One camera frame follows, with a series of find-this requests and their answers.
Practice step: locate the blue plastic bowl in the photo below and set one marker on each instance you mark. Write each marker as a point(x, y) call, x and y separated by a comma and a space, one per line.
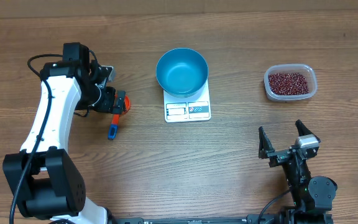
point(182, 72)

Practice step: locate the clear plastic container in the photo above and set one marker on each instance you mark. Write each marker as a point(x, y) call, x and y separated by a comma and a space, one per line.
point(303, 69)

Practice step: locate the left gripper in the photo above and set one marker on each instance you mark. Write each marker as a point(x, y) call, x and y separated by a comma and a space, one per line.
point(109, 106)

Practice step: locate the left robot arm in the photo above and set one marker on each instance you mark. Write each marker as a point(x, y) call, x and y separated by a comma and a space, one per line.
point(44, 181)

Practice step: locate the red beans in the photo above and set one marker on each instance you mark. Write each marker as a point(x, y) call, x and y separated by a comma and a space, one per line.
point(288, 84)

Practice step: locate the red scoop with blue handle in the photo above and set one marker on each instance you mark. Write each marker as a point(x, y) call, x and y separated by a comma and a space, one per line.
point(115, 119)

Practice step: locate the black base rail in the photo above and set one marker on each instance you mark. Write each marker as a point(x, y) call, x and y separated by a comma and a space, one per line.
point(250, 219)

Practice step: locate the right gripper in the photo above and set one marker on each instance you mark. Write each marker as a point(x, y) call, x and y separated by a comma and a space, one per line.
point(278, 156)

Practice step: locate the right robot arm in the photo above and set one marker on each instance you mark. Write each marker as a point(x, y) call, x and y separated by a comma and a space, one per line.
point(312, 196)

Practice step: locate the white digital kitchen scale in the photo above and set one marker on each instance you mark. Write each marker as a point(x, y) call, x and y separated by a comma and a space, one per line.
point(190, 109)

